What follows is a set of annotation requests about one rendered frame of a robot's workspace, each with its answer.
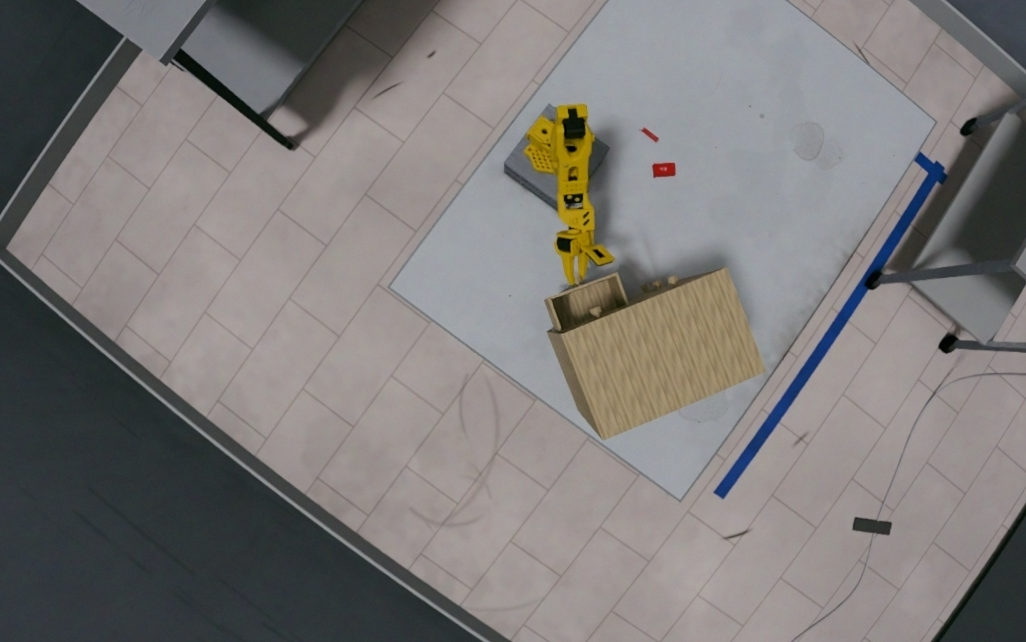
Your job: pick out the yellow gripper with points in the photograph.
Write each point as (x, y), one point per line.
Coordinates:
(570, 242)

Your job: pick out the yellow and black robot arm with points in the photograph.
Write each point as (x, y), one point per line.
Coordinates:
(572, 152)

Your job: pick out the wooden chest of drawers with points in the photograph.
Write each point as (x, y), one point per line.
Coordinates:
(657, 356)

